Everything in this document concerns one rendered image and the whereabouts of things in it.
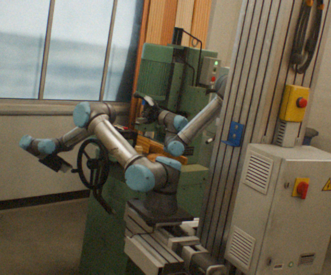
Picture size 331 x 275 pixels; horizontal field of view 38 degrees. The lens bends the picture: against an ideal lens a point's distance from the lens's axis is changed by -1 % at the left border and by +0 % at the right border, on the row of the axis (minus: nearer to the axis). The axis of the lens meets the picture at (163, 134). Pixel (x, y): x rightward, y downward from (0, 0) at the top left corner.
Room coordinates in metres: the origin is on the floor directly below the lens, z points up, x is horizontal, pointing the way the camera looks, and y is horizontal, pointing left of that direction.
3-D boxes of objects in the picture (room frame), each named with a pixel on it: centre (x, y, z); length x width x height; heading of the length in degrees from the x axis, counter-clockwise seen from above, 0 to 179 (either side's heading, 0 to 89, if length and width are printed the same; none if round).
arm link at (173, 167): (2.04, -0.04, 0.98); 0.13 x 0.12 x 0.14; 142
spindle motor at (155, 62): (2.82, 0.12, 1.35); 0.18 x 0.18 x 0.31
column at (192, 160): (3.03, -0.09, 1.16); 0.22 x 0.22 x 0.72; 45
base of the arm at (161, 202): (2.05, -0.04, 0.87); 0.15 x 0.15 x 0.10
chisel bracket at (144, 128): (2.84, 0.10, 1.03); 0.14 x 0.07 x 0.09; 135
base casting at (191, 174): (2.91, 0.03, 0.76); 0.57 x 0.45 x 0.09; 135
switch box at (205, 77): (2.95, -0.21, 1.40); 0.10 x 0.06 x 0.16; 135
